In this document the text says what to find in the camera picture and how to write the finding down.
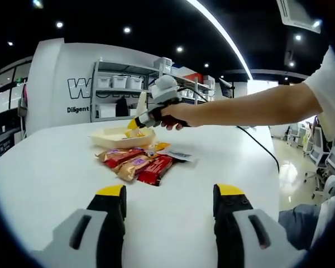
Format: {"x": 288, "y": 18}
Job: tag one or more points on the person's blue-grey trousers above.
{"x": 301, "y": 220}

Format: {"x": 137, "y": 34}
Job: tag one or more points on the long ceiling light strip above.
{"x": 220, "y": 28}

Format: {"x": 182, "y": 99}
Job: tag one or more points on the row of white office chairs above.
{"x": 324, "y": 156}

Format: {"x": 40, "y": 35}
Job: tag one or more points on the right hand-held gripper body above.
{"x": 166, "y": 92}

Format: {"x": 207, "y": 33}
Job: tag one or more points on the black desktop monitor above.
{"x": 5, "y": 120}

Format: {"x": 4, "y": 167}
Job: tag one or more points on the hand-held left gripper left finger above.
{"x": 81, "y": 243}

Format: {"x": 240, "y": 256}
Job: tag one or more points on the beige food container tray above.
{"x": 109, "y": 139}

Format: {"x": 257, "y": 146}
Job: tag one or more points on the white packet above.
{"x": 181, "y": 155}

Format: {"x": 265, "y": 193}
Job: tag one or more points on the yellow food packet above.
{"x": 141, "y": 135}
{"x": 159, "y": 146}
{"x": 129, "y": 133}

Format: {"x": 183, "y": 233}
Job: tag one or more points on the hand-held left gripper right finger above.
{"x": 240, "y": 240}

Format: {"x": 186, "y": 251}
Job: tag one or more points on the gold purple-label food packet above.
{"x": 131, "y": 168}

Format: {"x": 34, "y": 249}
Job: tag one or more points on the person's right hand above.
{"x": 178, "y": 114}

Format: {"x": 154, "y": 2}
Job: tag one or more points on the grey metal storage shelf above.
{"x": 93, "y": 92}

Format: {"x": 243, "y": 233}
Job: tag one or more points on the ceiling air conditioner vent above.
{"x": 298, "y": 14}

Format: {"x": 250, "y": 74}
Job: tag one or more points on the dark reception counter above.
{"x": 5, "y": 145}

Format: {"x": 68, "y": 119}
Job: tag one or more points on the red gold snack packet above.
{"x": 114, "y": 153}

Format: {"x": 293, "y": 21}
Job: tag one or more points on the black bag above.
{"x": 121, "y": 107}

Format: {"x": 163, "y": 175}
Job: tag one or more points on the group of round ceiling spotlights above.
{"x": 126, "y": 29}

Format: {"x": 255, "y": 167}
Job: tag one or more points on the red food packet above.
{"x": 155, "y": 170}
{"x": 111, "y": 162}

